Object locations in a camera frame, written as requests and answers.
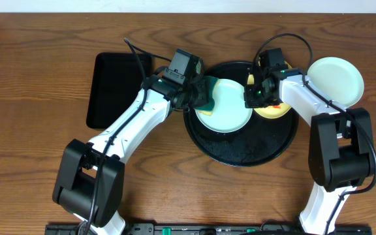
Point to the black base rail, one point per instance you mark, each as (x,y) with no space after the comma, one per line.
(266,228)

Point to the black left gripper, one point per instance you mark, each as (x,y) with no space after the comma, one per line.
(202,94)

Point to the green yellow sponge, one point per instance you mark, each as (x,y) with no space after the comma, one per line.
(211,83)

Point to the mint green plate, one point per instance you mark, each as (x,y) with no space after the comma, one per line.
(338,79)
(229,113)

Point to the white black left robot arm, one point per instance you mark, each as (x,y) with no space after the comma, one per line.
(89,182)

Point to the black round serving tray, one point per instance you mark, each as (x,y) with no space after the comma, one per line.
(259,141)

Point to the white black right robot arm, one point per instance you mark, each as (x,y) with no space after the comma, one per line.
(342,157)

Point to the yellow plate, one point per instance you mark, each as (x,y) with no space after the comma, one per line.
(273,112)

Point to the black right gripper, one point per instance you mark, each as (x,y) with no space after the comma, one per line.
(250,101)

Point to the black rectangular water tray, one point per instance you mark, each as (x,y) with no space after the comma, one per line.
(115,85)

